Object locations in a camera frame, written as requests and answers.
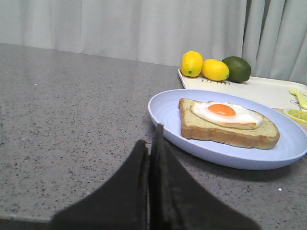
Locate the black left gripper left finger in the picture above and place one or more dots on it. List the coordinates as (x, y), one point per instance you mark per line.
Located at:
(119, 204)

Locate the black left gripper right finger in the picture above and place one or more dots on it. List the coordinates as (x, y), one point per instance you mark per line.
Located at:
(178, 202)

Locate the light blue plate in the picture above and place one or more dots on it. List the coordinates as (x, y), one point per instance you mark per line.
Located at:
(292, 145)

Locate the bottom bread slice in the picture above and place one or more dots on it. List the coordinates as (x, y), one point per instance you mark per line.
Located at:
(265, 136)

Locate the white serving tray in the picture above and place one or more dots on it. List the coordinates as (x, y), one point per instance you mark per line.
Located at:
(259, 94)

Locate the fried egg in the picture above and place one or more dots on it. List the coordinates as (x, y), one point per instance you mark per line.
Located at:
(227, 115)

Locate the yellow lemon middle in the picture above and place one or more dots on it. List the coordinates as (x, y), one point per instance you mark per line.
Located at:
(215, 70)

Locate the yellow lemon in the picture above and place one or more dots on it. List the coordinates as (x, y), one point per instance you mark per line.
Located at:
(191, 64)
(215, 70)

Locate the yellow lemon left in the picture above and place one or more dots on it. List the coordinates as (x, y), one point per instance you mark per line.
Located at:
(191, 64)

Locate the green lime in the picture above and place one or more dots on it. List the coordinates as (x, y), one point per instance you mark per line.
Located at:
(239, 69)

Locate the wooden cutting board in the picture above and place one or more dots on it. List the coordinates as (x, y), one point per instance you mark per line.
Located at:
(303, 125)

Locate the lemon slice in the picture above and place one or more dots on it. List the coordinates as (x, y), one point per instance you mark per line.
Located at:
(297, 115)

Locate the grey curtain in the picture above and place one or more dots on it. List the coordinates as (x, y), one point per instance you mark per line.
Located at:
(270, 34)

